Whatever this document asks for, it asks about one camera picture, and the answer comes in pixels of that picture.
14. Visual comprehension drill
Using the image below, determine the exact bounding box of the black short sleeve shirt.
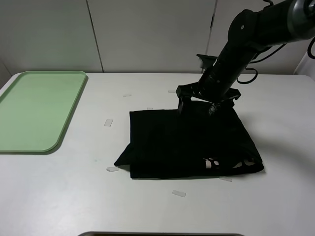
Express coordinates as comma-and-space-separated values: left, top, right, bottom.
115, 101, 264, 179

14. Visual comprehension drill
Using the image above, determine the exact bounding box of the clear tape piece near front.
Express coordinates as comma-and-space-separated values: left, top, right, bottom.
172, 190, 186, 198

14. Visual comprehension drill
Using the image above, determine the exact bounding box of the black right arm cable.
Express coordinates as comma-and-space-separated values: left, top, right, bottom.
237, 36, 315, 86

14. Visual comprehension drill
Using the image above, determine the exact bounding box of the green plastic tray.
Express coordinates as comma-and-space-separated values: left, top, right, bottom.
0, 71, 88, 153

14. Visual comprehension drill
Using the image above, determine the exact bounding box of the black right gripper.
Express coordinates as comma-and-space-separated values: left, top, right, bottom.
176, 68, 241, 116

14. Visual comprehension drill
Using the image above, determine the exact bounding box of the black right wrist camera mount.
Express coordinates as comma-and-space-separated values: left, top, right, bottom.
196, 54, 218, 69

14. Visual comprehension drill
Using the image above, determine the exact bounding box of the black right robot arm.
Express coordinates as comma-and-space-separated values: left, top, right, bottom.
176, 0, 315, 114

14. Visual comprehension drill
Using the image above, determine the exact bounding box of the clear tape piece front right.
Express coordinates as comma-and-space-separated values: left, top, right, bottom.
219, 177, 233, 182

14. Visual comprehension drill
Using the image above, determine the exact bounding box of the clear tape piece left middle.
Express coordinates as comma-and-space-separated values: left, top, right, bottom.
104, 119, 113, 127

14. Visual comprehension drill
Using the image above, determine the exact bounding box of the clear tape piece front left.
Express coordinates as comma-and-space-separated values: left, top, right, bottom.
106, 167, 119, 172

